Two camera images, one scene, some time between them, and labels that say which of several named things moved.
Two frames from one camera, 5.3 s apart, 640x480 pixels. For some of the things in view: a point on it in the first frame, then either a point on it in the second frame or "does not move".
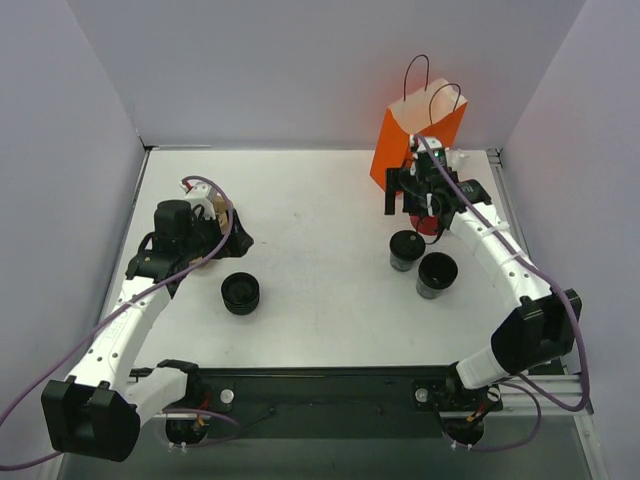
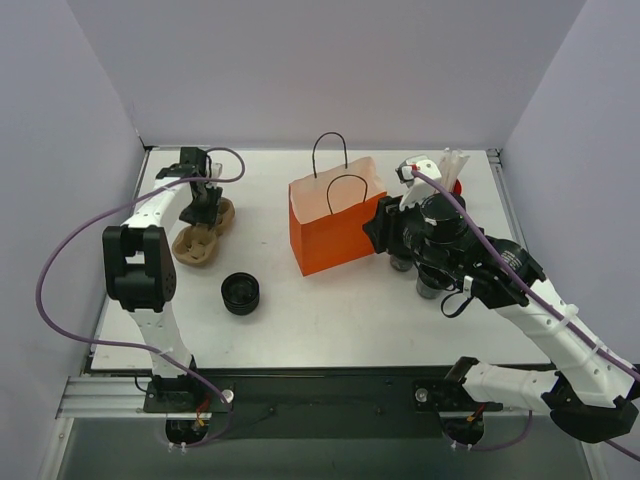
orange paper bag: x=437 y=112 to x=328 y=213
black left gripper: x=232 y=236 to x=201 y=198
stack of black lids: x=240 y=292 does not move
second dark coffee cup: x=436 y=272 does not move
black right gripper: x=400 y=185 to x=385 y=228
